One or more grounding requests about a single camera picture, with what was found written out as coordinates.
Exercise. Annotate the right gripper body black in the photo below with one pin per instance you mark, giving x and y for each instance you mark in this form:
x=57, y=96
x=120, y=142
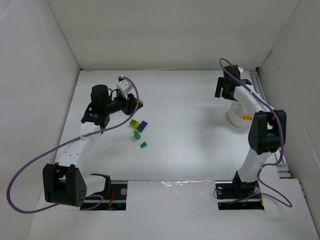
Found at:
x=222, y=87

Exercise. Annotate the white round divided container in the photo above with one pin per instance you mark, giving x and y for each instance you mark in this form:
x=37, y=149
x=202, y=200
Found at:
x=236, y=115

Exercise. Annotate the yellow striped curved lego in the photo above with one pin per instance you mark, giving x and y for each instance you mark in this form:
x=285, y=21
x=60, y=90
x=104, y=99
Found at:
x=247, y=117

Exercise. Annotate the small dark green lego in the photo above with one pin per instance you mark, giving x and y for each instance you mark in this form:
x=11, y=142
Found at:
x=144, y=144

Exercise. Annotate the purple lego plate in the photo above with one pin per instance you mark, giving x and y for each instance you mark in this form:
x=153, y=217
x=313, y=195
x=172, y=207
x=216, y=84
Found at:
x=142, y=126

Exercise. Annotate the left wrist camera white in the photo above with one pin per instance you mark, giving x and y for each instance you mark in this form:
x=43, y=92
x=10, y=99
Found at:
x=124, y=87

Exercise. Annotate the lime green lego with swirl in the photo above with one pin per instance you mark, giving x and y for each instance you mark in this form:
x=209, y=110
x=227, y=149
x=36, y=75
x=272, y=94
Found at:
x=135, y=124

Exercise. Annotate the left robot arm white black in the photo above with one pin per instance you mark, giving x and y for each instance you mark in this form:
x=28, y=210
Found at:
x=62, y=180

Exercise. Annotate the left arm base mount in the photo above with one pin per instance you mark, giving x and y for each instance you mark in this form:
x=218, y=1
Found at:
x=116, y=200

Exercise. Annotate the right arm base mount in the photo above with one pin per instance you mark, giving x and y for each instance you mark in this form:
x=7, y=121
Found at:
x=231, y=196

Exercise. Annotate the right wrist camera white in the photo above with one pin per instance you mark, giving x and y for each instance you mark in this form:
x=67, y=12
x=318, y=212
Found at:
x=241, y=69

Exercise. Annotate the dark green curved lego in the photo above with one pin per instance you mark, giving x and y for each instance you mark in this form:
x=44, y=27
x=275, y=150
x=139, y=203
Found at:
x=137, y=134

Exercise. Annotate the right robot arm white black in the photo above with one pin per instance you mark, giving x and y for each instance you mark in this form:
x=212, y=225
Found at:
x=267, y=133

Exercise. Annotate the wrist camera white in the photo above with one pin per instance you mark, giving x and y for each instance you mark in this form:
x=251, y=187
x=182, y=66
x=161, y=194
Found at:
x=241, y=69
x=124, y=87

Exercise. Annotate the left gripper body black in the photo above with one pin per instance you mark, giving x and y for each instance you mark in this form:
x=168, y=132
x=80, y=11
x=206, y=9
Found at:
x=130, y=105

